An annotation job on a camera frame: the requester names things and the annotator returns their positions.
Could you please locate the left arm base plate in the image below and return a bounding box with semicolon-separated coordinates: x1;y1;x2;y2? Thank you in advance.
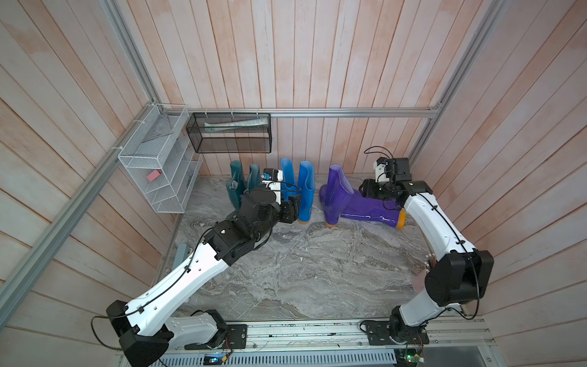
184;324;248;350

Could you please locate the teal rain boot with paper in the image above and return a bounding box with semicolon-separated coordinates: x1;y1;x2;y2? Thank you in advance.
226;161;246;209

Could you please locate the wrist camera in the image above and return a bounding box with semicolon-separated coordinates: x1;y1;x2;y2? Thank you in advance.
374;157;392;184
261;168;284;203

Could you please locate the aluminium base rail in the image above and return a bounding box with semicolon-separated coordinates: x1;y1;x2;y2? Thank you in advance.
153;316;506;366

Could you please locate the horizontal aluminium bar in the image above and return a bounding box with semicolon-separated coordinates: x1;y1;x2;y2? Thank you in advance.
168;105;440;119

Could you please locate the purple rain boot lying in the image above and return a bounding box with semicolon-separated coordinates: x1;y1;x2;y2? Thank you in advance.
340;191;406;229

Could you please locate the pink eraser block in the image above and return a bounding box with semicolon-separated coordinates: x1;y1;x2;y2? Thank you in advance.
146;170;162;182

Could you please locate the blue rain boot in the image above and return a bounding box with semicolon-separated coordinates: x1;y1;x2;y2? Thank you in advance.
280;158;299;200
297;161;316;224

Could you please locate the purple rain boot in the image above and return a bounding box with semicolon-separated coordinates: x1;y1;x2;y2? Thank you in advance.
340;191;406;229
319;165;354;227

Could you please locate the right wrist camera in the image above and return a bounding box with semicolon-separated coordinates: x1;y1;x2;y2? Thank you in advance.
374;157;392;184

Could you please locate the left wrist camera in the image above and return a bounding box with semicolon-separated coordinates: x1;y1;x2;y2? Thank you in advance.
261;168;284;203

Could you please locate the pink cup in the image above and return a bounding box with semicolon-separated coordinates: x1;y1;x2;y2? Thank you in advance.
412;269;429;294

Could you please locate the black wire mesh basket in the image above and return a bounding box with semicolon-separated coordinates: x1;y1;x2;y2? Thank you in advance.
186;112;272;154

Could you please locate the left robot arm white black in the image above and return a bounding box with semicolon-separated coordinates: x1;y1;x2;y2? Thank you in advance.
105;182;302;366

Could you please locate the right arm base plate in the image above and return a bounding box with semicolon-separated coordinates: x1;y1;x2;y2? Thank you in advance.
359;320;430;346

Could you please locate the white wire mesh shelf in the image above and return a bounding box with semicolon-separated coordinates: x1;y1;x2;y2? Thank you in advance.
119;103;203;214

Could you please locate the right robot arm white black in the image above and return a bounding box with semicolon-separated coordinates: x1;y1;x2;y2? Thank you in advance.
359;156;495;344

